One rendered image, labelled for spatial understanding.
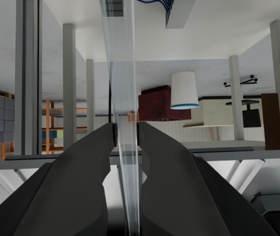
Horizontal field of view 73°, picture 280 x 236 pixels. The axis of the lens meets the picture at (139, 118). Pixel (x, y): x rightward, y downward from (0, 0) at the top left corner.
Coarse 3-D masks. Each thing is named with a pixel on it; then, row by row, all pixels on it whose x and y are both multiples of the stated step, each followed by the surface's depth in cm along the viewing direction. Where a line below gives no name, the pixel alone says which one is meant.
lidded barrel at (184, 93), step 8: (184, 72) 304; (192, 72) 308; (176, 80) 308; (184, 80) 302; (192, 80) 305; (176, 88) 306; (184, 88) 300; (192, 88) 302; (176, 96) 305; (184, 96) 299; (192, 96) 300; (176, 104) 303; (184, 104) 296; (192, 104) 297
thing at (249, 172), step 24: (0, 168) 17; (24, 168) 17; (120, 168) 17; (216, 168) 18; (240, 168) 18; (264, 168) 18; (0, 192) 19; (120, 192) 20; (240, 192) 21; (264, 192) 22; (120, 216) 24
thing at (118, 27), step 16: (112, 0) 8; (128, 0) 8; (112, 16) 8; (128, 16) 8; (112, 32) 8; (128, 32) 8; (112, 48) 9; (128, 48) 9; (112, 64) 9; (128, 64) 9; (112, 80) 10; (128, 80) 10; (112, 96) 11; (128, 96) 11; (128, 112) 11; (128, 128) 12; (128, 144) 13; (128, 160) 15; (128, 176) 16; (128, 192) 18; (128, 208) 20; (128, 224) 23
